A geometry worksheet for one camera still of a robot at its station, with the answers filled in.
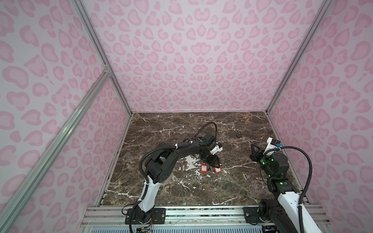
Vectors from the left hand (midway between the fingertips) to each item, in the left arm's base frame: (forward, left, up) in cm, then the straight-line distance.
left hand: (218, 163), depth 87 cm
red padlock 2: (-2, +9, -2) cm, 9 cm away
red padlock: (-3, +1, -1) cm, 4 cm away
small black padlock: (+25, -20, -5) cm, 32 cm away
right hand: (+4, -16, +16) cm, 23 cm away
